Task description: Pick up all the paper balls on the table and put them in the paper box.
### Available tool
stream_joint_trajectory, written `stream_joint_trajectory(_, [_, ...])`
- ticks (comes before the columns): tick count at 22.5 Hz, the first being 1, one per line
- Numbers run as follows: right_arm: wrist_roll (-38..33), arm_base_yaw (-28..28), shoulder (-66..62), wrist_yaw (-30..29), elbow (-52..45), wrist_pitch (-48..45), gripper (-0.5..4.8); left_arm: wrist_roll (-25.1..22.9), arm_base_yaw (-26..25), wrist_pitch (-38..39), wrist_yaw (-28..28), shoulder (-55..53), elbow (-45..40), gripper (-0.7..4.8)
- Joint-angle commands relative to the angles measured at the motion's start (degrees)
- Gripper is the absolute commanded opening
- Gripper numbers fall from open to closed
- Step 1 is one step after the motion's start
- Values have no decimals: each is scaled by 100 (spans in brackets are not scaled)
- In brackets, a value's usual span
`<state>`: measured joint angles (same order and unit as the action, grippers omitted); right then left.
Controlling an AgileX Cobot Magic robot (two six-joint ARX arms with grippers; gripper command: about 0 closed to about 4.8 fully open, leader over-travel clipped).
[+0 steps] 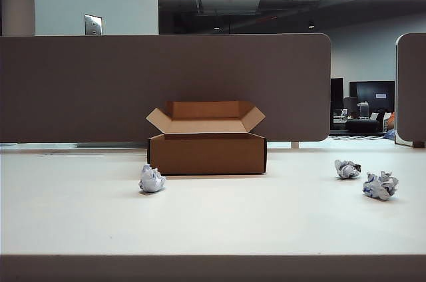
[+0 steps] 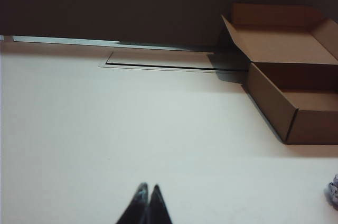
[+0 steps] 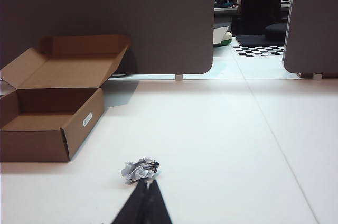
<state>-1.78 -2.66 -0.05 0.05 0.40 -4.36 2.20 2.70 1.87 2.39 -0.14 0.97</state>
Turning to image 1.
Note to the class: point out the round paper ball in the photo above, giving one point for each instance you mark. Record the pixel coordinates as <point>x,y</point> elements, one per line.
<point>151,180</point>

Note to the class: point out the wide paper ball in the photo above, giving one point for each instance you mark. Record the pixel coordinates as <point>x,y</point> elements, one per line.
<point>379,186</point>

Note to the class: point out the brown cardboard box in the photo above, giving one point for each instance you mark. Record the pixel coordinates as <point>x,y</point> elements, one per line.
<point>206,155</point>

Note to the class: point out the long brown desk partition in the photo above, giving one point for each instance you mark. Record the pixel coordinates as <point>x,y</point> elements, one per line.
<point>100,85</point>

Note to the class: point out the round ceiling spot lamp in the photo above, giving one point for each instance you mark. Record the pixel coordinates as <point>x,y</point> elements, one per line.
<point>311,24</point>

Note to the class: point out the small crumpled paper ball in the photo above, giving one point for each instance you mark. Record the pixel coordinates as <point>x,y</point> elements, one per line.
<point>346,169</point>

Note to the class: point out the black display screen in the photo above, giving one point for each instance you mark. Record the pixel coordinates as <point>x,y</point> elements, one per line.
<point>371,94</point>

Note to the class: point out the narrow brown desk partition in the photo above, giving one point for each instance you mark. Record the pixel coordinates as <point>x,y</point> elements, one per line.
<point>411,85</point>

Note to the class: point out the metal wall switch plate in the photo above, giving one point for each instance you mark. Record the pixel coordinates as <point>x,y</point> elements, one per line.
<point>93,24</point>

